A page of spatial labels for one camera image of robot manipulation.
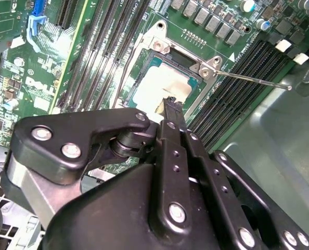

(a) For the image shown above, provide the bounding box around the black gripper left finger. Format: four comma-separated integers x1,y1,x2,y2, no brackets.
5,97,195,242

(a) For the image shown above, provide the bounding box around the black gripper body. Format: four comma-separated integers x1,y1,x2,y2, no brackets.
38,164,233,250

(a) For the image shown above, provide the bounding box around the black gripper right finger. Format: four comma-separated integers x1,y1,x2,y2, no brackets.
174,98,309,250

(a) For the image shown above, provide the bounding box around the thin metal locking lever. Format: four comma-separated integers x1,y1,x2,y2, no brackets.
213,70,292,91
112,46,136,109

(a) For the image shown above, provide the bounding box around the silver CPU chip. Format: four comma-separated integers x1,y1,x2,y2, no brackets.
124,54,204,117

